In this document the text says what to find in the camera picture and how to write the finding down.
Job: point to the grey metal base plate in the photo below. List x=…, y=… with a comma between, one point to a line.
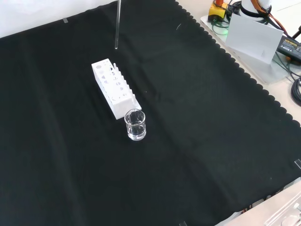
x=265, y=70

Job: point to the yellow stop button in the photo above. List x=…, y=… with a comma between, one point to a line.
x=217, y=10

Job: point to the clear cloth clip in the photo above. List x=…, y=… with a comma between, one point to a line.
x=183, y=223
x=65, y=20
x=298, y=164

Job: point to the black power adapter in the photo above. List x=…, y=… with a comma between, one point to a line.
x=290, y=46

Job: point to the pale white board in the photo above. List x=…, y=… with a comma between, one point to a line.
x=254, y=35

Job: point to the white test tube rack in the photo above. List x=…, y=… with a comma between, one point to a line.
x=122, y=103

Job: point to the clear acrylic panel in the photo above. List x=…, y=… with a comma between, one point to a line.
x=287, y=212

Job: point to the clear glass beaker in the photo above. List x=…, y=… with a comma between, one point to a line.
x=136, y=134

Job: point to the black bench cloth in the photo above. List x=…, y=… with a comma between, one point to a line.
x=188, y=117

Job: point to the clear glass rod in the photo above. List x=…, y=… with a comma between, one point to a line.
x=117, y=28

